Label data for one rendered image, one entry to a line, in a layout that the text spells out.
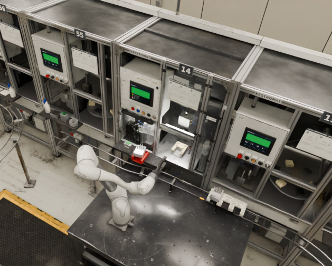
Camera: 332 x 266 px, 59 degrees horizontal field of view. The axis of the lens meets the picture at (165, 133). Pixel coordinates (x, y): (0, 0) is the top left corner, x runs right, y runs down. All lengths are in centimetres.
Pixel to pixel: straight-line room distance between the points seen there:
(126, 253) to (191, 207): 78
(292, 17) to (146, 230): 436
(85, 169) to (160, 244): 101
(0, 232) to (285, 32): 528
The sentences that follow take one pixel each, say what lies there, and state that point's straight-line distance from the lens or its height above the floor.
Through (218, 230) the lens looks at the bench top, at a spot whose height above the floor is 68.
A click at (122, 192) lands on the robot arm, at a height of 92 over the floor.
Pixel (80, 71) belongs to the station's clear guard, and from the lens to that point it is 313.
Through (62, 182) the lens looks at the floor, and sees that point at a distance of 414.
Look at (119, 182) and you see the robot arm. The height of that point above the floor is 122.
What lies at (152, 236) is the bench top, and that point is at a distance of 284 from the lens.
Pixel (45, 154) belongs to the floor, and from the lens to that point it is 453.
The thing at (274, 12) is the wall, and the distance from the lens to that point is 582.
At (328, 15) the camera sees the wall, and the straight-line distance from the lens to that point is 575.
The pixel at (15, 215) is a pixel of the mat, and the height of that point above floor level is 1.
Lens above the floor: 318
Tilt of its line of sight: 42 degrees down
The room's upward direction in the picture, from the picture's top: 7 degrees clockwise
